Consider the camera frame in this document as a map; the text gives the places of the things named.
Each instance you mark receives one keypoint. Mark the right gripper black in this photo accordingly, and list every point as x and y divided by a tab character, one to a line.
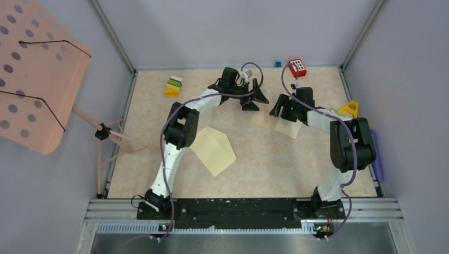
286	100

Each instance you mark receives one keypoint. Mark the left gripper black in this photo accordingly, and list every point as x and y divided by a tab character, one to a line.
246	101

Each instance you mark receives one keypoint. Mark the letter sheet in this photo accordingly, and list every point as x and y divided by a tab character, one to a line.
289	128

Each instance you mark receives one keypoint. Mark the pink paper sheet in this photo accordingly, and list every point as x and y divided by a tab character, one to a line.
264	120

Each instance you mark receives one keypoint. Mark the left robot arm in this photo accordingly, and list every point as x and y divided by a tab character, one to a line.
180	128

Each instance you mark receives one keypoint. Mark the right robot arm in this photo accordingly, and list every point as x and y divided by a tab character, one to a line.
351	145

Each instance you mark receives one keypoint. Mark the yellow envelope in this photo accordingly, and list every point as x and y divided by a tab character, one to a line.
214	150

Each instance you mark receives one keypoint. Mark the red toy block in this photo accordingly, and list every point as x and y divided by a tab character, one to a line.
297	68

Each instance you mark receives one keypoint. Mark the yellow green toy block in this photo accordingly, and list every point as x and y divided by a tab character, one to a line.
349	110

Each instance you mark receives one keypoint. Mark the stacked colourful toy blocks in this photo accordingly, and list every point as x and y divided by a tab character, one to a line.
173	86

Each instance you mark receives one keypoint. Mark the pink perforated music stand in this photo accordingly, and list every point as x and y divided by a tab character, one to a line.
42	70

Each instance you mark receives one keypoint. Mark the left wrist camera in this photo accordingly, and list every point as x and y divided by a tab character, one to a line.
246	75

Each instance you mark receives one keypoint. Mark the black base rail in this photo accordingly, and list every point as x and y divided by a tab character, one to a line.
238	216

